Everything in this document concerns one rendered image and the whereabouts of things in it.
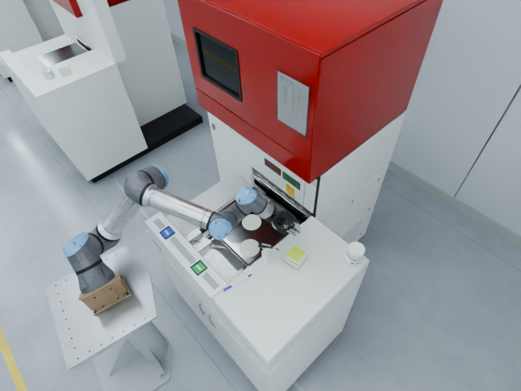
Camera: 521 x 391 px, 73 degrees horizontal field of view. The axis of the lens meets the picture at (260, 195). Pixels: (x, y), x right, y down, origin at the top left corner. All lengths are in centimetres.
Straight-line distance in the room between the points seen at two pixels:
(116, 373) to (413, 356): 185
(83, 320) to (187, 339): 88
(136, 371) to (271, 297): 128
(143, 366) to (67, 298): 82
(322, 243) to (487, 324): 151
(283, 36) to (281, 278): 95
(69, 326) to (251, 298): 83
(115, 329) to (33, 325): 130
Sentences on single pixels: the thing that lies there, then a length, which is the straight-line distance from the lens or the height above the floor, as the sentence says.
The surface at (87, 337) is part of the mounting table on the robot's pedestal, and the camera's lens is 181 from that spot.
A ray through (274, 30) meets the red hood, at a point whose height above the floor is 182.
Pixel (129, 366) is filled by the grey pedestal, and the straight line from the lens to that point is 259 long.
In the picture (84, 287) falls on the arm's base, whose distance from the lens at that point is 172.
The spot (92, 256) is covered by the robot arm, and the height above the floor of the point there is 106.
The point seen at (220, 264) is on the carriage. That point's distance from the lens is 171.
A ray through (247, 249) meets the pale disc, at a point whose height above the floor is 90.
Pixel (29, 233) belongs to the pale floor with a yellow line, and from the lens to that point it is 351.
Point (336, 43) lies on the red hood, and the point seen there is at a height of 182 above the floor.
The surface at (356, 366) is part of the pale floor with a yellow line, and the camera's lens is 248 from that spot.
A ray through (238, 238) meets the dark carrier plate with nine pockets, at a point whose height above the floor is 90.
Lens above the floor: 236
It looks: 50 degrees down
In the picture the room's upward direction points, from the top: 4 degrees counter-clockwise
